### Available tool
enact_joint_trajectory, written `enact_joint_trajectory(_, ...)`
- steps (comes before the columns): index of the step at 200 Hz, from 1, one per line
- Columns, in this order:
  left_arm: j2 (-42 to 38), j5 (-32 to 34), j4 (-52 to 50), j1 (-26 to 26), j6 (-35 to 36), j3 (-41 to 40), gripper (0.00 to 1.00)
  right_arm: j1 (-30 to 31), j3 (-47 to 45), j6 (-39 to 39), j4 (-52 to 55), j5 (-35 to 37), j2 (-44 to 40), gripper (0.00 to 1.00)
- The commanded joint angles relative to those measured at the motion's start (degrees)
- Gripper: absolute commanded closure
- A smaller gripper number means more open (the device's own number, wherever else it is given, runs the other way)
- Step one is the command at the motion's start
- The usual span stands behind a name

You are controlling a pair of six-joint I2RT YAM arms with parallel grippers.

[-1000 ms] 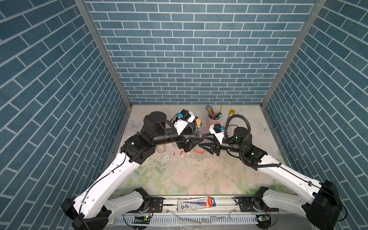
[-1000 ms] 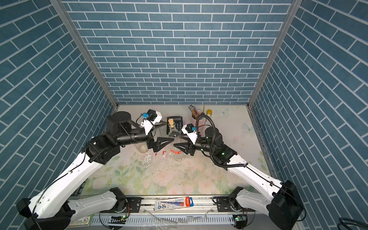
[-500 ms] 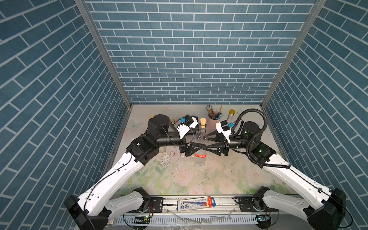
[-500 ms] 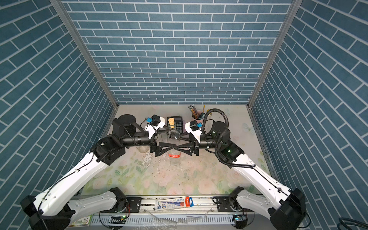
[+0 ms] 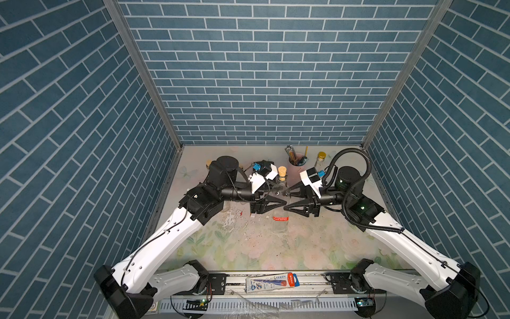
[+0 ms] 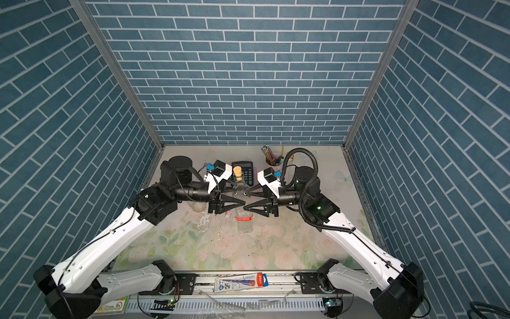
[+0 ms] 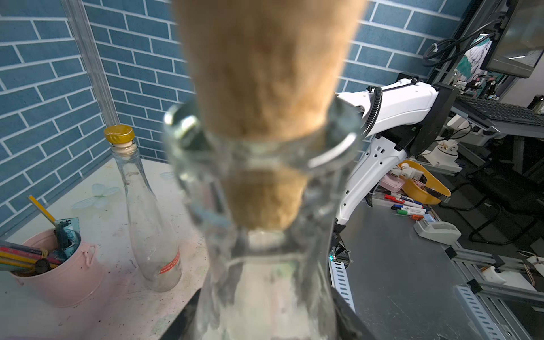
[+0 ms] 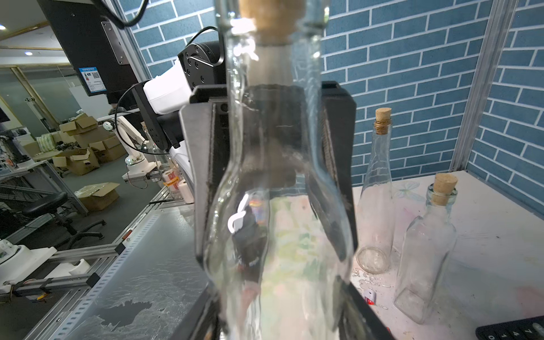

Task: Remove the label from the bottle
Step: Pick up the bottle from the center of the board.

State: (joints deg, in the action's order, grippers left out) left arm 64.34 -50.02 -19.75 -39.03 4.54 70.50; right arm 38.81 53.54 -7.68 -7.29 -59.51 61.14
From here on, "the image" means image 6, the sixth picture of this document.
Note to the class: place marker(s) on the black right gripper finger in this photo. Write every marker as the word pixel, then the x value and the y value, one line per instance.
pixel 258 192
pixel 260 207

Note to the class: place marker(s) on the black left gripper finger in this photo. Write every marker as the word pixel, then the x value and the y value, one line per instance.
pixel 235 187
pixel 227 203

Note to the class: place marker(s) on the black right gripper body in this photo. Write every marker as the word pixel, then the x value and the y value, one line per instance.
pixel 274 203

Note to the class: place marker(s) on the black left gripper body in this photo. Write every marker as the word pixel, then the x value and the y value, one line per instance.
pixel 212 201

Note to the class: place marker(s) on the clear glass bottle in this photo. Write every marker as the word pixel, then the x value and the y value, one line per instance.
pixel 198 207

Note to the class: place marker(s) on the corked glass bottle red label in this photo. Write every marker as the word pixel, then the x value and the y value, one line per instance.
pixel 243 218

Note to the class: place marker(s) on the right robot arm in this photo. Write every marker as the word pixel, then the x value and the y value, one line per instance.
pixel 338 231

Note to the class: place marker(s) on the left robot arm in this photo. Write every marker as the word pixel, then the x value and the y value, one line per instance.
pixel 79 285

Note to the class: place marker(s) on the black desk calculator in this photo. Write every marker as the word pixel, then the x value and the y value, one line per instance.
pixel 247 169

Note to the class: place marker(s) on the pink metal pen bucket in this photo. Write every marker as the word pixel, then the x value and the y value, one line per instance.
pixel 277 162

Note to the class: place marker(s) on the pens in bucket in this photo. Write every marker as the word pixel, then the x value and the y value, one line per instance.
pixel 268 153

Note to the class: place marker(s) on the coloured highlighter pack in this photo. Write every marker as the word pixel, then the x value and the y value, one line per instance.
pixel 113 307

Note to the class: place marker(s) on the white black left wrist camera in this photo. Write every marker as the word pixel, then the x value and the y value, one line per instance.
pixel 216 173

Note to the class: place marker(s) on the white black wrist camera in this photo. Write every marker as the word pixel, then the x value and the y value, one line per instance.
pixel 271 179
pixel 216 173

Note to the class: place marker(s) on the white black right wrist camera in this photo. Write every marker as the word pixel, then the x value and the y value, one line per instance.
pixel 271 179

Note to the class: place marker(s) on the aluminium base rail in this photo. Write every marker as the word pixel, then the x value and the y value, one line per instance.
pixel 287 292

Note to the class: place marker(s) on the aluminium corner post left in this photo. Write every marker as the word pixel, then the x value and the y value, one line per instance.
pixel 85 16

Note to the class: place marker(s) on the aluminium corner post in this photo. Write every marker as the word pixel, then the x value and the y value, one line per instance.
pixel 85 16
pixel 391 47

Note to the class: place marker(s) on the aluminium corner post right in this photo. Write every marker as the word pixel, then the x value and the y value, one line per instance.
pixel 391 47

